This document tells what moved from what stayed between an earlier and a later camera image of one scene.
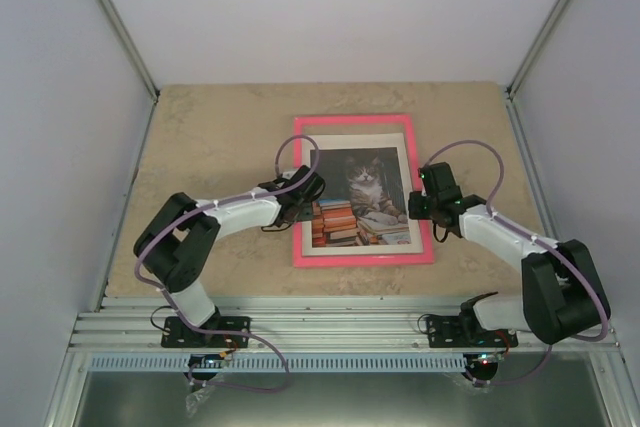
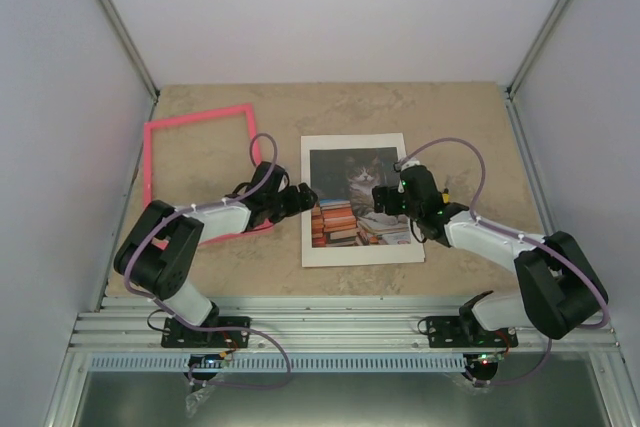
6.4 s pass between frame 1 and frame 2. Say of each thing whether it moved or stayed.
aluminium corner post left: stayed
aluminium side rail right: stayed
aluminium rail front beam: stayed
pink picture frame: moved
